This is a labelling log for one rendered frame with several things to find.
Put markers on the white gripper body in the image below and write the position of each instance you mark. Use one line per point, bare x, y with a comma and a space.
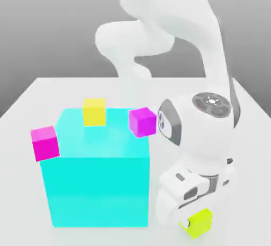
168, 210

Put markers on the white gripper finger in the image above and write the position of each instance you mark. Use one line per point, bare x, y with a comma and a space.
185, 223

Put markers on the small lime cube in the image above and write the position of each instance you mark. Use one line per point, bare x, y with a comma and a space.
200, 223

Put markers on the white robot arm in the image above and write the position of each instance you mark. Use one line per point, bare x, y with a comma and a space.
190, 38

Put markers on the small purple cube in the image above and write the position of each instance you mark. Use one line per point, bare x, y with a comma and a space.
142, 123

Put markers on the small yellow cube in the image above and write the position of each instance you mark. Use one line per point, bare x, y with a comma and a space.
94, 112

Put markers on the small magenta cube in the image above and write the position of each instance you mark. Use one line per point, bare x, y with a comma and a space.
44, 144

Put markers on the large cyan box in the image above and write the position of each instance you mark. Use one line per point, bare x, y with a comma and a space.
95, 186

